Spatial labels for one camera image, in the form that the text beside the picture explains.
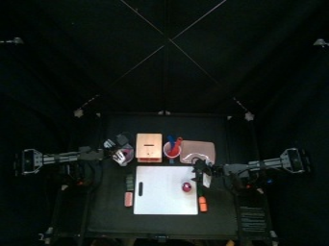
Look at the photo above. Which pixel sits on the red dough disc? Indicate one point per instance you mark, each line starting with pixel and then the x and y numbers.
pixel 185 187

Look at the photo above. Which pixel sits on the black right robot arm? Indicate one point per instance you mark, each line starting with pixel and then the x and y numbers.
pixel 264 164

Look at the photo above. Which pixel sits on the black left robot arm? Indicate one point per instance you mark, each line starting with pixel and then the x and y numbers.
pixel 58 157

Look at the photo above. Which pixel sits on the small clear bowl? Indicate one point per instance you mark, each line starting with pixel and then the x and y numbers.
pixel 124 157

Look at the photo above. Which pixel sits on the wooden drawer box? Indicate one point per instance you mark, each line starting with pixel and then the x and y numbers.
pixel 148 148

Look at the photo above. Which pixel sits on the pink plastic tray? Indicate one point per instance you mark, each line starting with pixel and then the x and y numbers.
pixel 200 150

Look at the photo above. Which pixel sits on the green block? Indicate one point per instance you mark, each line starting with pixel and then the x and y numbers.
pixel 129 182

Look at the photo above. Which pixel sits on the white cutting board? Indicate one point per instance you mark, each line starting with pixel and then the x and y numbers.
pixel 161 198

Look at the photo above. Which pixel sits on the red plastic cup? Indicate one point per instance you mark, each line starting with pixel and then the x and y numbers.
pixel 172 152

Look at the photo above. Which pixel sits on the red tool in cup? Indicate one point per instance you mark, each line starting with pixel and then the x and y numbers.
pixel 176 143

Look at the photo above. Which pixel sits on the blue tool in cup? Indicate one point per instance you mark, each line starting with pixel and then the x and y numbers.
pixel 169 141

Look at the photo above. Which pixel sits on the pink block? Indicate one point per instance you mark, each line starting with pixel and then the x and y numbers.
pixel 128 199

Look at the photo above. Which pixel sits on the metal frame clamp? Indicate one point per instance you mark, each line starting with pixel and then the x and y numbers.
pixel 319 42
pixel 77 112
pixel 248 116

